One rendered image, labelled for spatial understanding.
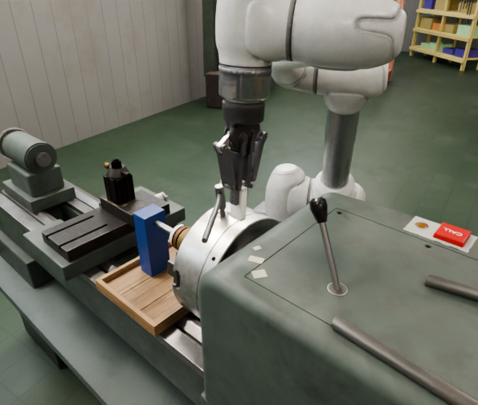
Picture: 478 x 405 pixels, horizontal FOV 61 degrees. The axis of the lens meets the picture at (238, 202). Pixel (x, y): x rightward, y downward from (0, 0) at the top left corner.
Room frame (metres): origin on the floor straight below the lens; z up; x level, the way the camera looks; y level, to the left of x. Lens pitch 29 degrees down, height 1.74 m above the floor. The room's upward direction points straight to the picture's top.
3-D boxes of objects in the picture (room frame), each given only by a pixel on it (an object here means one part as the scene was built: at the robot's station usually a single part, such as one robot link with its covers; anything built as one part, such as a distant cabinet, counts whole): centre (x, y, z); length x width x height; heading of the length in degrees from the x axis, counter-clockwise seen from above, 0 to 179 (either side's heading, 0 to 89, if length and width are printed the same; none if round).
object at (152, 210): (1.08, 0.28, 1.00); 0.08 x 0.06 x 0.23; 138
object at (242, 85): (0.71, -0.01, 1.59); 0.09 x 0.09 x 0.06
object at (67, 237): (1.28, 0.48, 0.95); 0.43 x 0.18 x 0.04; 138
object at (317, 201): (0.63, -0.15, 1.38); 0.04 x 0.03 x 0.05; 48
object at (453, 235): (0.73, -0.46, 1.26); 0.06 x 0.06 x 0.02; 48
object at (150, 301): (1.03, 0.23, 0.89); 0.36 x 0.30 x 0.04; 138
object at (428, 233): (0.74, -0.44, 1.23); 0.13 x 0.08 x 0.06; 48
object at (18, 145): (1.65, 0.92, 1.01); 0.30 x 0.20 x 0.29; 48
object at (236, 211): (0.69, 0.00, 1.36); 0.03 x 0.01 x 0.07; 48
